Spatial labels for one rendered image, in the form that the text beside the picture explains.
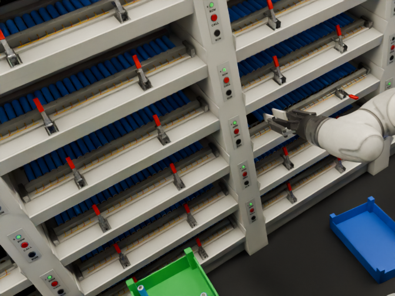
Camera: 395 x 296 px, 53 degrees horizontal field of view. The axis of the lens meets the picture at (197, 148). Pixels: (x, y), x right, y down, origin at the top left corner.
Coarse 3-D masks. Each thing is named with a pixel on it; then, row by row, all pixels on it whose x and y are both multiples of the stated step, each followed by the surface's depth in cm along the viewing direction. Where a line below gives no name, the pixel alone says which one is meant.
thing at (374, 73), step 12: (360, 60) 156; (372, 72) 154; (360, 84) 151; (372, 84) 151; (336, 96) 148; (348, 96) 148; (360, 96) 152; (312, 108) 146; (324, 108) 145; (336, 108) 148; (264, 132) 140; (276, 132) 140; (252, 144) 133; (264, 144) 137; (276, 144) 141
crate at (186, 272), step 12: (192, 252) 112; (180, 264) 115; (192, 264) 115; (156, 276) 113; (168, 276) 115; (180, 276) 115; (192, 276) 114; (204, 276) 109; (132, 288) 108; (156, 288) 114; (168, 288) 113; (180, 288) 112; (192, 288) 111; (204, 288) 110
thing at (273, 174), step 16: (336, 112) 166; (352, 112) 164; (288, 144) 157; (304, 144) 157; (256, 160) 153; (272, 160) 153; (288, 160) 150; (304, 160) 154; (272, 176) 150; (288, 176) 152
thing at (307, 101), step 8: (360, 72) 152; (344, 80) 150; (352, 80) 152; (328, 88) 148; (312, 96) 146; (320, 96) 147; (296, 104) 144; (304, 104) 144; (256, 128) 139; (264, 128) 140
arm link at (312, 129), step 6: (312, 120) 112; (318, 120) 110; (324, 120) 109; (312, 126) 111; (318, 126) 109; (306, 132) 113; (312, 132) 110; (318, 132) 109; (306, 138) 114; (312, 138) 111; (312, 144) 114; (318, 144) 110
